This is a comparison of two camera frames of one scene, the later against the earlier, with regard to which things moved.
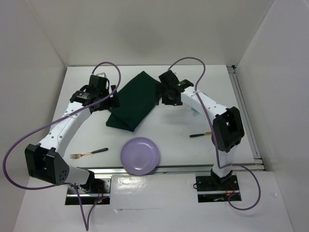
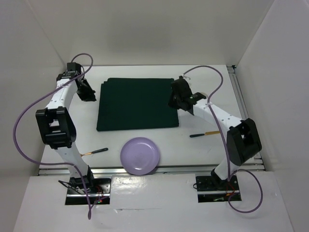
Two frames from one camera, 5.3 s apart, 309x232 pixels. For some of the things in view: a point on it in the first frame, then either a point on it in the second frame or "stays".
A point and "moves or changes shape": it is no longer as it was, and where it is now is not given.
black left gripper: x=111 y=102 → x=90 y=95
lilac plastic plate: x=139 y=156 stays
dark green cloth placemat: x=136 y=98 moves or changes shape
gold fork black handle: x=78 y=155 stays
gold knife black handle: x=207 y=133 stays
